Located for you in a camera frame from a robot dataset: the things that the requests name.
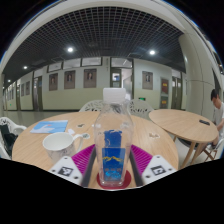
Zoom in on person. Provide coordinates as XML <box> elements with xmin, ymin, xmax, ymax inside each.
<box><xmin>209</xmin><ymin>88</ymin><xmax>224</xmax><ymax>148</ymax></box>

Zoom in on framed wall portraits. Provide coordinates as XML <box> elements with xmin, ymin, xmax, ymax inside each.
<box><xmin>19</xmin><ymin>68</ymin><xmax>154</xmax><ymax>98</ymax></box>

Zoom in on white ceramic mug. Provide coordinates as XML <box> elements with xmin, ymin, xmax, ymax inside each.
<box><xmin>42</xmin><ymin>131</ymin><xmax>84</xmax><ymax>164</ymax></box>

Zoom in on round ceiling lights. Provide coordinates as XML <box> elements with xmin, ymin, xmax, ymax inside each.
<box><xmin>22</xmin><ymin>45</ymin><xmax>157</xmax><ymax>71</ymax></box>

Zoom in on black bag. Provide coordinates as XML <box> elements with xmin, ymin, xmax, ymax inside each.
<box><xmin>0</xmin><ymin>124</ymin><xmax>18</xmax><ymax>157</ymax></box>

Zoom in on round wooden side table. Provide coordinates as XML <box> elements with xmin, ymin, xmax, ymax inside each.
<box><xmin>148</xmin><ymin>108</ymin><xmax>219</xmax><ymax>169</ymax></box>

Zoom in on clear blue-label water bottle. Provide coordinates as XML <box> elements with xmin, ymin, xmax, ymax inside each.
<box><xmin>93</xmin><ymin>87</ymin><xmax>135</xmax><ymax>187</ymax></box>

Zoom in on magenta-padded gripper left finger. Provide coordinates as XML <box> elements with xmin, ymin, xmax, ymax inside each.
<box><xmin>48</xmin><ymin>143</ymin><xmax>98</xmax><ymax>188</ymax></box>

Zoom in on white plastic lattice chair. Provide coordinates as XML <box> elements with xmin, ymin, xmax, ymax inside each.
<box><xmin>78</xmin><ymin>99</ymin><xmax>104</xmax><ymax>113</ymax></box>
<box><xmin>127</xmin><ymin>98</ymin><xmax>155</xmax><ymax>120</ymax></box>
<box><xmin>0</xmin><ymin>116</ymin><xmax>28</xmax><ymax>160</ymax></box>

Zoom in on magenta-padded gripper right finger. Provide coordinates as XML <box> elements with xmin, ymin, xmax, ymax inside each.
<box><xmin>128</xmin><ymin>143</ymin><xmax>178</xmax><ymax>187</ymax></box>

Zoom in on light blue booklet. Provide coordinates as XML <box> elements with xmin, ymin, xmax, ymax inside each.
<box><xmin>29</xmin><ymin>119</ymin><xmax>69</xmax><ymax>135</ymax></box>

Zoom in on flat round red coaster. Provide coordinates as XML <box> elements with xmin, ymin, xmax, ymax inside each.
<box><xmin>96</xmin><ymin>169</ymin><xmax>132</xmax><ymax>191</ymax></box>

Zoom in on folding chair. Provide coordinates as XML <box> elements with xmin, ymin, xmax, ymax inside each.
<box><xmin>203</xmin><ymin>138</ymin><xmax>224</xmax><ymax>162</ymax></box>

